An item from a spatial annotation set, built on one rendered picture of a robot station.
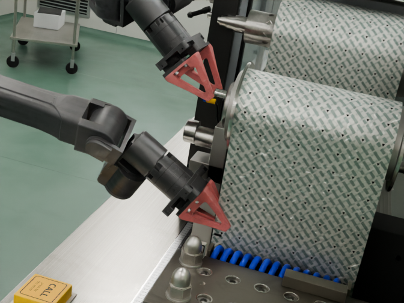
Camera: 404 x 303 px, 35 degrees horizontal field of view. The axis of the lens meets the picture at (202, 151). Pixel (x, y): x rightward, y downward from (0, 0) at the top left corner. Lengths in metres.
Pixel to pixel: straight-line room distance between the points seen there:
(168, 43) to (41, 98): 0.22
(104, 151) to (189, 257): 0.21
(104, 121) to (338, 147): 0.35
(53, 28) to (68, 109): 4.97
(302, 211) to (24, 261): 2.03
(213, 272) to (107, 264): 0.29
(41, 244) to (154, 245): 1.76
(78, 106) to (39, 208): 2.33
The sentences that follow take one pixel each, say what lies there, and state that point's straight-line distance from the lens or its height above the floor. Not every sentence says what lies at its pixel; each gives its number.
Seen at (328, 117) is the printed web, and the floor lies 1.28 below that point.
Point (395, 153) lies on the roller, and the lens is 0.98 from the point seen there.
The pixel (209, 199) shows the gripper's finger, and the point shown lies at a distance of 1.01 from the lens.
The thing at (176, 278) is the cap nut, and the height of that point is 1.06.
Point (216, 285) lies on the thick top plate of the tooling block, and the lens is 0.97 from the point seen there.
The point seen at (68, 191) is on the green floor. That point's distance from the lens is 3.52.
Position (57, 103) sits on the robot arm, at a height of 1.22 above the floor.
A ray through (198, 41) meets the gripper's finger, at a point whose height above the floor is 1.33.
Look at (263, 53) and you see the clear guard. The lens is 2.02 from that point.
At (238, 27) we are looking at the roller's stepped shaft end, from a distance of 1.26.
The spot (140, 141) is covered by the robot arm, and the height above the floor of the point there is 1.18.
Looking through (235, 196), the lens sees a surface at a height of 1.13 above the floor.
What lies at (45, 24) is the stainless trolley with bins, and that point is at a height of 0.29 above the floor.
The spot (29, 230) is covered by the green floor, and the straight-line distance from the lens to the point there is 3.14.
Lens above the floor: 1.55
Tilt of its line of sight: 21 degrees down
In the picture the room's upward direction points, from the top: 10 degrees clockwise
